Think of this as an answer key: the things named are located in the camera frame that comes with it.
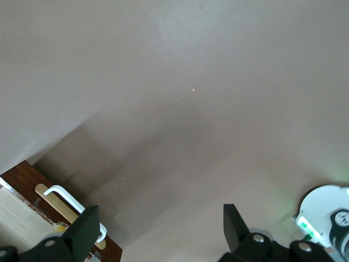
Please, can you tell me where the brown table cover sheet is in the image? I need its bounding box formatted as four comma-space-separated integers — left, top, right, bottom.
0, 0, 349, 262

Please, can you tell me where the light wood drawer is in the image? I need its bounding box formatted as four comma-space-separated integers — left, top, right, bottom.
0, 160, 123, 262

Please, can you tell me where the tan wooden strip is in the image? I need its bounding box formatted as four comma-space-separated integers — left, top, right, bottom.
35, 183, 107, 249

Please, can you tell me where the white metal drawer handle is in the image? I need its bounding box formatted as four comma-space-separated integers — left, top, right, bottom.
43, 184, 107, 243

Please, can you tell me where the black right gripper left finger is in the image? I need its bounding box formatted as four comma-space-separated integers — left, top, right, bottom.
0, 205, 99, 262

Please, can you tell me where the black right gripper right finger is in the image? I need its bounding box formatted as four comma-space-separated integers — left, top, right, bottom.
218, 203, 335, 262

